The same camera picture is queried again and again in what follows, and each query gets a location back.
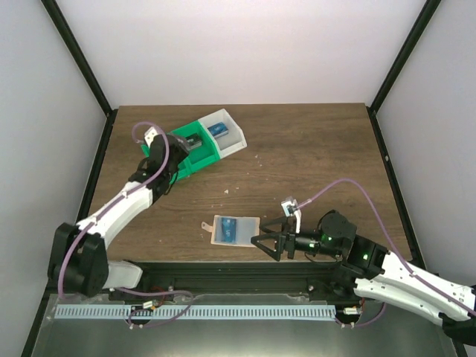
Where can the right black frame post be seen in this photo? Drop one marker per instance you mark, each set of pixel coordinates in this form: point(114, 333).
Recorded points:
point(417, 30)

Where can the middle green plastic bin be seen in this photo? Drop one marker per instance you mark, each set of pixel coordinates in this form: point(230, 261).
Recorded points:
point(200, 157)

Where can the black card stack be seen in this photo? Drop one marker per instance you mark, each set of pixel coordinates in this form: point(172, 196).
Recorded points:
point(195, 143)

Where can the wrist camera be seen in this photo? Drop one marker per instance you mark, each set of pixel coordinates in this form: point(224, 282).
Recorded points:
point(290, 208)
point(150, 134)

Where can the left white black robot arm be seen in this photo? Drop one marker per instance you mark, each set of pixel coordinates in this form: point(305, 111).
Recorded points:
point(79, 261)

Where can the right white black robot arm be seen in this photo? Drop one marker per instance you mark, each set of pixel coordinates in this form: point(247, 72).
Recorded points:
point(369, 270)

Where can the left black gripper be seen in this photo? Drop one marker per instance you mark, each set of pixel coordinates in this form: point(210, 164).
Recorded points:
point(181, 151)

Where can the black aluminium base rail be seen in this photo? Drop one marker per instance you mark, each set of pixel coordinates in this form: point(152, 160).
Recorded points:
point(312, 280)

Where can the left black frame post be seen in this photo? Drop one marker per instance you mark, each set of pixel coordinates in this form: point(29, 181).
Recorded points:
point(64, 30)

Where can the white plastic bin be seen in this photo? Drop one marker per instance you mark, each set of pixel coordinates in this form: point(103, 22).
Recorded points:
point(231, 143)

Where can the green plastic bin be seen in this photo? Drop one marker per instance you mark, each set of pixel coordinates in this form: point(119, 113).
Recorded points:
point(200, 157)
point(154, 158)

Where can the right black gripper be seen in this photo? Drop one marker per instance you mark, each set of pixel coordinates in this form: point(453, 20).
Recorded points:
point(279, 245)

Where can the blue card stack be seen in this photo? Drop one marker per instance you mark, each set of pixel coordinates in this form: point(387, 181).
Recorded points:
point(218, 130)

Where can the black credit card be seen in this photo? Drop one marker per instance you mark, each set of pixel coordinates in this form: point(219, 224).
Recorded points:
point(194, 140)

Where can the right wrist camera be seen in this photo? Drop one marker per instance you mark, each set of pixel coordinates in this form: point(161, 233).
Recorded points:
point(290, 208)

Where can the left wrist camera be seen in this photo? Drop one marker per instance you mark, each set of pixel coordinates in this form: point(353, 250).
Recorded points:
point(150, 134)

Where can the left green plastic bin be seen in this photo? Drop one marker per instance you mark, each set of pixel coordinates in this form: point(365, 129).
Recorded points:
point(154, 158)

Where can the blue credit card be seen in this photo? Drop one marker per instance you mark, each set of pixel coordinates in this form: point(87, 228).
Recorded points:
point(227, 230)

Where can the black frame post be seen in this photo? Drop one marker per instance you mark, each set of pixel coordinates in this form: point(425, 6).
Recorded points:
point(64, 30)
point(417, 30)

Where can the light blue slotted cable duct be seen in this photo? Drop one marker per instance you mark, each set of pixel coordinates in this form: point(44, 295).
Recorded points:
point(199, 312)

